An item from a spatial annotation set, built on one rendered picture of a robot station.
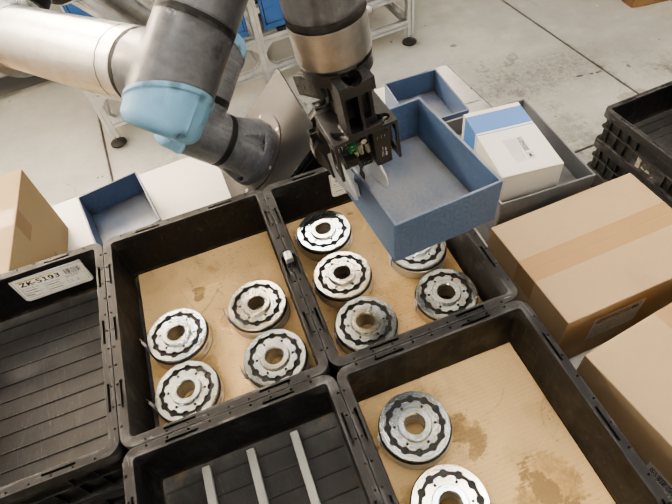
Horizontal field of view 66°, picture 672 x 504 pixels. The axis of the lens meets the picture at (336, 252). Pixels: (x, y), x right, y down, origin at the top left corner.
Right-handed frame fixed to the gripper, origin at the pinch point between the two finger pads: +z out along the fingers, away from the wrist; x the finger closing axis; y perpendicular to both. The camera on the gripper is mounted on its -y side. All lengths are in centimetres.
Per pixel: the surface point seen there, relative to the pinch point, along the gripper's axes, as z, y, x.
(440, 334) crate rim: 19.7, 14.9, 2.9
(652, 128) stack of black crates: 73, -40, 104
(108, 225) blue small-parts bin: 38, -57, -49
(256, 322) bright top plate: 24.9, -3.6, -21.7
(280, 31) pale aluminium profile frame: 85, -194, 29
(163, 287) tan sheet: 26.5, -20.7, -36.1
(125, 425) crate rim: 15.9, 8.8, -41.9
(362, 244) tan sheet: 29.7, -12.9, 1.4
